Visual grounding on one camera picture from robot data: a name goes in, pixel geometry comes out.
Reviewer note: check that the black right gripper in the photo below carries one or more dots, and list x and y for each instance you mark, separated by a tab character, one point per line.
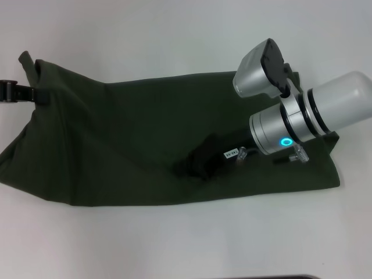
221	154

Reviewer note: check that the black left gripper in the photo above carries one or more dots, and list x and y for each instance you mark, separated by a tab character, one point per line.
13	91

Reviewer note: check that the dark green FREE T-shirt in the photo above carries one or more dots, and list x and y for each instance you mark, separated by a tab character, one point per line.
116	139

